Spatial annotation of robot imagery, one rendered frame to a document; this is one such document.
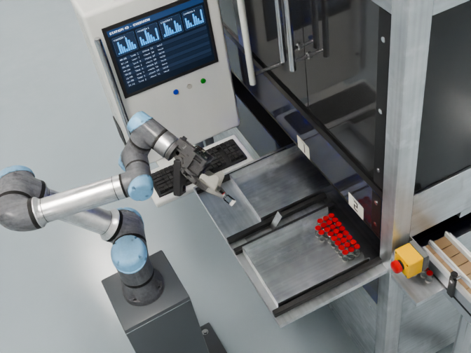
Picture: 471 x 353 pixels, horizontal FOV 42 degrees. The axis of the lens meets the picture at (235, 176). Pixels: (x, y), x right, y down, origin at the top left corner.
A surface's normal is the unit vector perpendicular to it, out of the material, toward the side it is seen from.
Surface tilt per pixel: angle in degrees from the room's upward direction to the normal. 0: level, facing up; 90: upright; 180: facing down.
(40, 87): 0
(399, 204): 90
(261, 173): 0
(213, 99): 90
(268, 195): 0
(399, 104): 90
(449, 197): 90
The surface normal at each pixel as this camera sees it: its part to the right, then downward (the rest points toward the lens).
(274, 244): -0.14, -0.69
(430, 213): 0.44, 0.60
